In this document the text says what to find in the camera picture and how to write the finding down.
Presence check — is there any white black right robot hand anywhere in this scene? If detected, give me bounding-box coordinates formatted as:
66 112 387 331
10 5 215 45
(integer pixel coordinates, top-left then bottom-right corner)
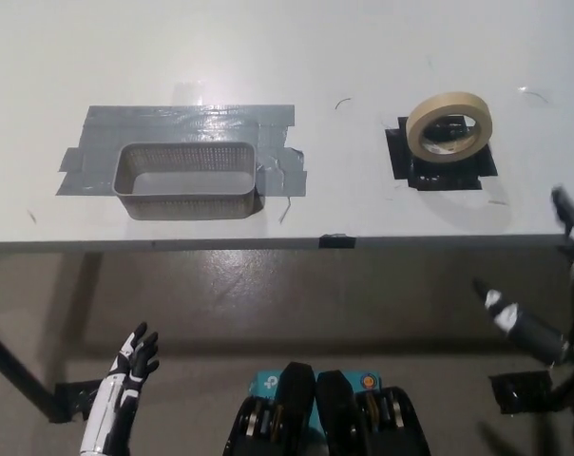
473 183 574 367

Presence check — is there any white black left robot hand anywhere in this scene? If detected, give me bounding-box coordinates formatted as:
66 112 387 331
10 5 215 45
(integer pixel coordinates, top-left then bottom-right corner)
79 321 162 456

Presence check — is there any beige masking tape roll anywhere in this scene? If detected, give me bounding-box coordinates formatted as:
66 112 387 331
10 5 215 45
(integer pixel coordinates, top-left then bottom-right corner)
406 90 493 166

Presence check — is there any black floor tape marker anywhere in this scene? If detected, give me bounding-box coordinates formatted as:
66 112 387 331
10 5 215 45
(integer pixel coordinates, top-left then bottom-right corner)
488 370 553 417
53 378 108 423

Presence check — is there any black tape square patch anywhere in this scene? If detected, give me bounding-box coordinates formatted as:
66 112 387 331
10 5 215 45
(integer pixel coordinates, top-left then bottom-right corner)
385 115 500 192

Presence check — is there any small grey mesh container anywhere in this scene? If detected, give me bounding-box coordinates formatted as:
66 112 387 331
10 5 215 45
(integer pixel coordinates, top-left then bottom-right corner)
109 141 260 221

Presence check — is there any small black tape strip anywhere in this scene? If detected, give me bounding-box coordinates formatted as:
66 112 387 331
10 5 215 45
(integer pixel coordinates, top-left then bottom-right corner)
318 233 357 251

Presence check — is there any black table leg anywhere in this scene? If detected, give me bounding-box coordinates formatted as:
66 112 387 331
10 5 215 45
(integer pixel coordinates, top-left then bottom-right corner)
0 321 63 423

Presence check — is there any grey duct tape patch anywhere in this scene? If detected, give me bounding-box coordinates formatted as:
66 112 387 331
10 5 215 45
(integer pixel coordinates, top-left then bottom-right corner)
53 104 308 199

